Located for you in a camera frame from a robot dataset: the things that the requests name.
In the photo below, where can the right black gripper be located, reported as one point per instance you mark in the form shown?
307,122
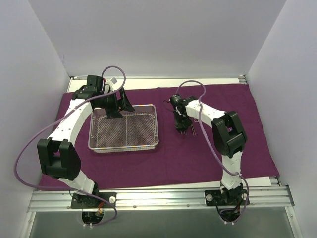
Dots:
182,121

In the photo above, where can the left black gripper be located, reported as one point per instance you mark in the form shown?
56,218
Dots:
115,106

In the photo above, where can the steel tweezers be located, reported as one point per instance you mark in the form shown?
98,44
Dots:
193,130

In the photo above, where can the metal mesh instrument tray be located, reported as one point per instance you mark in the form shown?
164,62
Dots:
134,131

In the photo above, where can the purple surgical wrap cloth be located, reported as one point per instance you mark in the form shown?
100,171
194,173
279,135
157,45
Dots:
180,158

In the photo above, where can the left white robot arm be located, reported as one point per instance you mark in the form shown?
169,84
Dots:
57,154

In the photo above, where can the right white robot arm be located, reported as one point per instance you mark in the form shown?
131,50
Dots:
222,130

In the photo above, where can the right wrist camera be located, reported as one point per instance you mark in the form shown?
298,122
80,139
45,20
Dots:
175,100

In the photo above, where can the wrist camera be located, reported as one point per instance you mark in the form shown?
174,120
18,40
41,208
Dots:
95,82
175,100

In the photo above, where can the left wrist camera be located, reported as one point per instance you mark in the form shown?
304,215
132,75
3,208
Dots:
95,82

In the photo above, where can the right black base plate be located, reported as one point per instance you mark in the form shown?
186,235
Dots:
226,197

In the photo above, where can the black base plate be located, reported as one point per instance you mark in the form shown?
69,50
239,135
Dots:
226,197
87,202

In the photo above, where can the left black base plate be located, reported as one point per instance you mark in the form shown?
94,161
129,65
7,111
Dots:
87,202

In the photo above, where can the aluminium front rail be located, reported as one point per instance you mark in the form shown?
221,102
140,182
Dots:
159,199

